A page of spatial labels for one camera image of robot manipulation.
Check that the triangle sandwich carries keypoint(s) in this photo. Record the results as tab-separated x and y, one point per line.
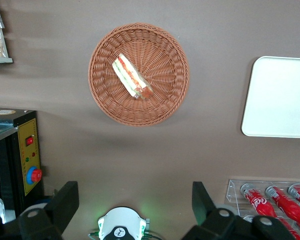
131	77

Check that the clear acrylic bottle rack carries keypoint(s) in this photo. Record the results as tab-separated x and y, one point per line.
233	192

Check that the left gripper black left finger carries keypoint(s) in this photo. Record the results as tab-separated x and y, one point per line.
65	202

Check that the cream rectangular plastic tray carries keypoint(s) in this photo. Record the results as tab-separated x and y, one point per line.
280	97

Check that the large round brown wicker basket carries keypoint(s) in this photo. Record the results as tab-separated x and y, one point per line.
162	75

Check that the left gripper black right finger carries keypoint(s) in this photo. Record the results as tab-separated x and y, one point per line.
202	202

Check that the black food warmer cabinet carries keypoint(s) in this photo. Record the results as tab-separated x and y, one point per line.
27	150

